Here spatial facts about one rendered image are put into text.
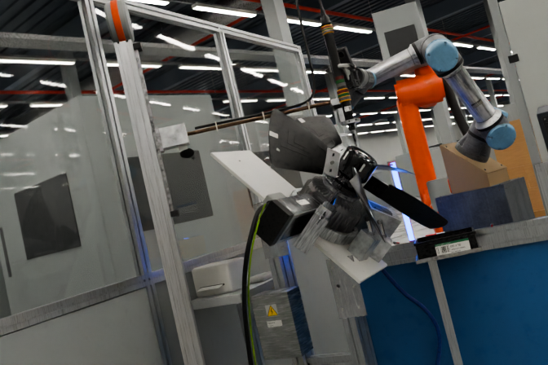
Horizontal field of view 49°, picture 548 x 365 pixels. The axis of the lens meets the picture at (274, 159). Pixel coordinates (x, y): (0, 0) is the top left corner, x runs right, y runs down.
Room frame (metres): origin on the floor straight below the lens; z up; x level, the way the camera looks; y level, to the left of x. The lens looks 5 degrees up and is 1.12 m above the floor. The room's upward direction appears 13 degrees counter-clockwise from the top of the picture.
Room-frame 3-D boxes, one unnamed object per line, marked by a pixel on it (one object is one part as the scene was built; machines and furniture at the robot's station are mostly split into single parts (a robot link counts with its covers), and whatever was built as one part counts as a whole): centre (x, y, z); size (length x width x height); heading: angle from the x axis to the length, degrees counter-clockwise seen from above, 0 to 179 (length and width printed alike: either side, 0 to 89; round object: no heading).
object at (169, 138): (2.06, 0.33, 1.44); 0.10 x 0.07 x 0.08; 96
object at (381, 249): (2.10, -0.28, 0.91); 0.12 x 0.08 x 0.12; 61
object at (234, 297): (2.30, 0.24, 0.84); 0.36 x 0.24 x 0.03; 151
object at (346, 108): (2.13, -0.30, 1.55); 0.04 x 0.04 x 0.46
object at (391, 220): (2.19, -0.30, 0.98); 0.20 x 0.16 x 0.20; 61
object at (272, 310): (2.09, 0.10, 0.73); 0.15 x 0.09 x 0.22; 61
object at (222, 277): (2.24, 0.30, 0.91); 0.17 x 0.16 x 0.11; 61
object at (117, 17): (2.05, 0.42, 1.88); 0.17 x 0.15 x 0.16; 151
